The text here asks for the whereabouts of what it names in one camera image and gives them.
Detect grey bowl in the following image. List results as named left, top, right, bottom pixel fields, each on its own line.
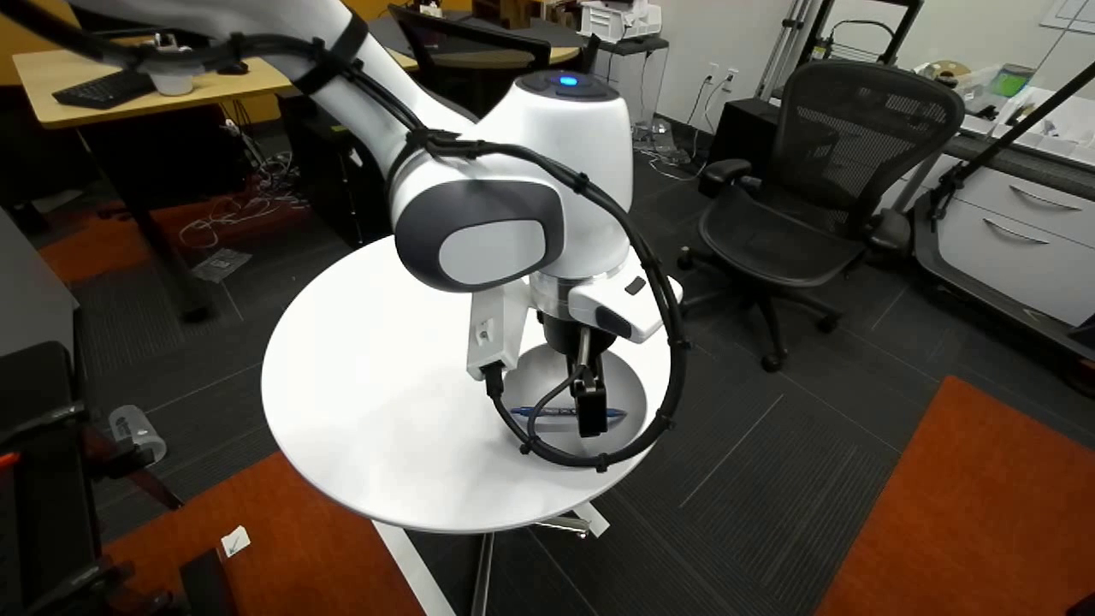
left=497, top=340, right=654, bottom=472

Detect wooden top desk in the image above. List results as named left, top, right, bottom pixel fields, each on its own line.
left=11, top=45, right=303, bottom=326

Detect green desk item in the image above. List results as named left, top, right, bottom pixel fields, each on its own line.
left=982, top=63, right=1037, bottom=103

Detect tangled floor cables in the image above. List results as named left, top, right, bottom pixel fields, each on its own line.
left=167, top=184, right=320, bottom=259

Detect small white floor tag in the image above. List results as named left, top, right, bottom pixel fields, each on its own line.
left=219, top=523, right=256, bottom=563

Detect black slanted stand pole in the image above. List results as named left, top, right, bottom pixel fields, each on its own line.
left=925, top=63, right=1095, bottom=223

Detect black mesh office chair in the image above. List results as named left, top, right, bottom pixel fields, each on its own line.
left=677, top=59, right=973, bottom=376

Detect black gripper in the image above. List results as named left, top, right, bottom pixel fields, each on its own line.
left=534, top=306, right=625, bottom=441

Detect black keyboard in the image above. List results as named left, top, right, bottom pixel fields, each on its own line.
left=51, top=67, right=161, bottom=113

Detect black floor box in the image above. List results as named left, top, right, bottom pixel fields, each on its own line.
left=717, top=97, right=801, bottom=178

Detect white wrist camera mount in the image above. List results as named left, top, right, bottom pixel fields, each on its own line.
left=461, top=280, right=538, bottom=387

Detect white metal table base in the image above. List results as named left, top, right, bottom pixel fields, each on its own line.
left=369, top=498, right=617, bottom=616

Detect clear plastic cylinder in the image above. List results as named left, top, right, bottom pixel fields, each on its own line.
left=106, top=400, right=170, bottom=468

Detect white drawer cabinet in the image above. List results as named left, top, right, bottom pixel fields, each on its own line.
left=930, top=154, right=1095, bottom=336

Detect black equipment rack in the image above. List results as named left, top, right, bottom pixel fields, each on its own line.
left=0, top=208, right=122, bottom=616

